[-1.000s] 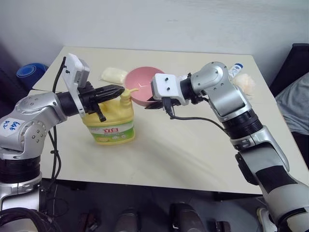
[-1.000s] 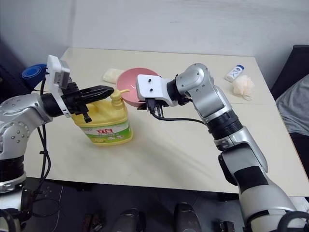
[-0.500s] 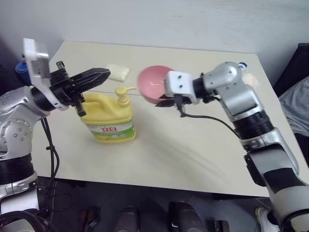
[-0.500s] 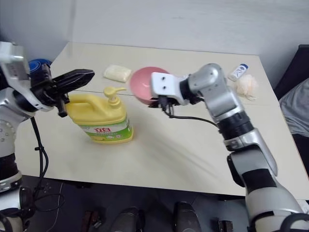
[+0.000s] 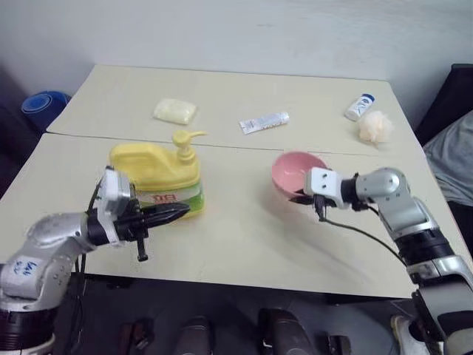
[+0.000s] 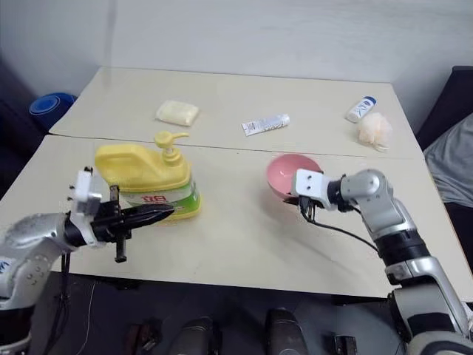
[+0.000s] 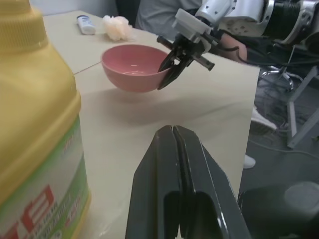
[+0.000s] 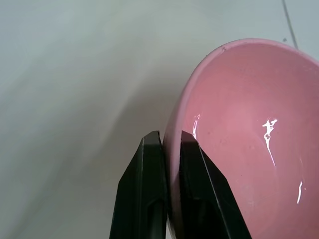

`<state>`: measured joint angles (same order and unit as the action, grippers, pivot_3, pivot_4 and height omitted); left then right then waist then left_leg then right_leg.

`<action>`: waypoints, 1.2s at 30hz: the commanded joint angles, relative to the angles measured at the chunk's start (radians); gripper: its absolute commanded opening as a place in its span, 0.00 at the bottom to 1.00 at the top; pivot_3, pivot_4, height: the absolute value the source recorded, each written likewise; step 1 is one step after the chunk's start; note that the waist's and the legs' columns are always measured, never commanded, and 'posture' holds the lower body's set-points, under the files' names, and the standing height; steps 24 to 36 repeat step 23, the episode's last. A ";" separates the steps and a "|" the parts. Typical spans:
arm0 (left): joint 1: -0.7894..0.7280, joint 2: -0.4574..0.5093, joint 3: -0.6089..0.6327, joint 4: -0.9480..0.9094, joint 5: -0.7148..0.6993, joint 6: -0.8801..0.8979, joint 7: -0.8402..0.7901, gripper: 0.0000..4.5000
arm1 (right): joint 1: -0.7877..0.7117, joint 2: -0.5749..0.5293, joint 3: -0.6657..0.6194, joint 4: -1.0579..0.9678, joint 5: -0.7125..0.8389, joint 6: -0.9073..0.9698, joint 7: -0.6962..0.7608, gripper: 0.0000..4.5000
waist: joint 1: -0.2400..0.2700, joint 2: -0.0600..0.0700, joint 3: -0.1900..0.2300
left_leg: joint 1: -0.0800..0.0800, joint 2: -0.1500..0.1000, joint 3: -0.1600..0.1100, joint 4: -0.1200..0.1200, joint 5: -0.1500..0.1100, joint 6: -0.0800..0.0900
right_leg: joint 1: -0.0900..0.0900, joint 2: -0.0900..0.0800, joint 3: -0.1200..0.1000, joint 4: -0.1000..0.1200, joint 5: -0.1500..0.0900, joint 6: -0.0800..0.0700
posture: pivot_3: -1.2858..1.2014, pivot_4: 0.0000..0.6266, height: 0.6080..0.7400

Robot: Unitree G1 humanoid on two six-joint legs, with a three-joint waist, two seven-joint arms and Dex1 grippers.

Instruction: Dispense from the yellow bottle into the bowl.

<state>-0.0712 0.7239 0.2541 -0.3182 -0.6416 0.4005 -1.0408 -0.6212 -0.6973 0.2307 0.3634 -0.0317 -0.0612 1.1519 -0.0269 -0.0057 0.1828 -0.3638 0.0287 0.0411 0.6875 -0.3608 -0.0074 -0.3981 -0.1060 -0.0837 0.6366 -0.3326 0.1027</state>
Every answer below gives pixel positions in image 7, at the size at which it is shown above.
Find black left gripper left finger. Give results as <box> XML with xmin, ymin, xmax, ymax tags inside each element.
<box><xmin>125</xmin><ymin>125</ymin><xmax>181</xmax><ymax>239</ymax></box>

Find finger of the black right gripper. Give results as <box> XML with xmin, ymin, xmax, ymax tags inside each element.
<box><xmin>159</xmin><ymin>50</ymin><xmax>180</xmax><ymax>73</ymax></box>
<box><xmin>157</xmin><ymin>57</ymin><xmax>194</xmax><ymax>91</ymax></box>

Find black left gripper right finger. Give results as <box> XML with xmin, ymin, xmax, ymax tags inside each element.
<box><xmin>173</xmin><ymin>125</ymin><xmax>253</xmax><ymax>239</ymax></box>

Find pink plastic bowl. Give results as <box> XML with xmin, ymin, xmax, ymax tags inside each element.
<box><xmin>100</xmin><ymin>44</ymin><xmax>173</xmax><ymax>94</ymax></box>

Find small white tube bottle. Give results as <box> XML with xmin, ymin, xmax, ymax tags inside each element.
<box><xmin>75</xmin><ymin>14</ymin><xmax>97</xmax><ymax>36</ymax></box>

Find large yellow detergent bottle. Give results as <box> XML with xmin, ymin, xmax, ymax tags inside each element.
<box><xmin>0</xmin><ymin>0</ymin><xmax>92</xmax><ymax>239</ymax></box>

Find white shoe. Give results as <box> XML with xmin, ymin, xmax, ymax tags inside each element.
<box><xmin>250</xmin><ymin>106</ymin><xmax>278</xmax><ymax>136</ymax></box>
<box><xmin>243</xmin><ymin>153</ymin><xmax>257</xmax><ymax>170</ymax></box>

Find peach mesh bath sponge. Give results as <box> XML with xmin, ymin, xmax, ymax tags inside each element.
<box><xmin>101</xmin><ymin>14</ymin><xmax>137</xmax><ymax>42</ymax></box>

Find office chair base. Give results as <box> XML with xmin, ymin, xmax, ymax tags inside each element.
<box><xmin>261</xmin><ymin>65</ymin><xmax>304</xmax><ymax>93</ymax></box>

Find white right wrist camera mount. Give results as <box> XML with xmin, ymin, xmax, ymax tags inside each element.
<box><xmin>172</xmin><ymin>8</ymin><xmax>213</xmax><ymax>54</ymax></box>

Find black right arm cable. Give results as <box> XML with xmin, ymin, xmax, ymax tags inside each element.
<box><xmin>216</xmin><ymin>29</ymin><xmax>319</xmax><ymax>67</ymax></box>

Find grey metal frame stand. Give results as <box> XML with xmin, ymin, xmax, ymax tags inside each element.
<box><xmin>286</xmin><ymin>65</ymin><xmax>319</xmax><ymax>150</ymax></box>

